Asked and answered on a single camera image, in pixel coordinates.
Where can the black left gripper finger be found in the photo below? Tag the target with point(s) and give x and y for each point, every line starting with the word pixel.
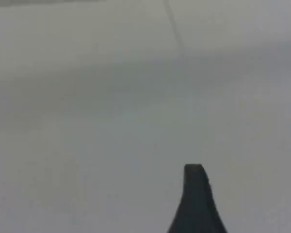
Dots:
pixel 196 206

